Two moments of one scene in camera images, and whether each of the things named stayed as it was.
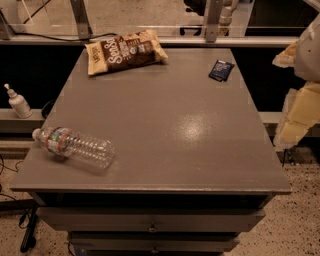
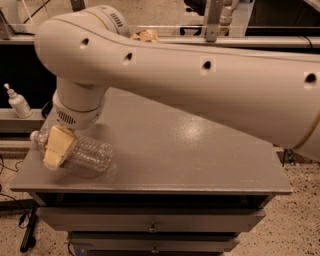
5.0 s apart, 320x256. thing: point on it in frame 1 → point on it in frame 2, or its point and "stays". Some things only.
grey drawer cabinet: [141, 155] stays
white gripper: [308, 55] → [77, 118]
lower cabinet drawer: [152, 241] stays
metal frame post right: [214, 12] stays
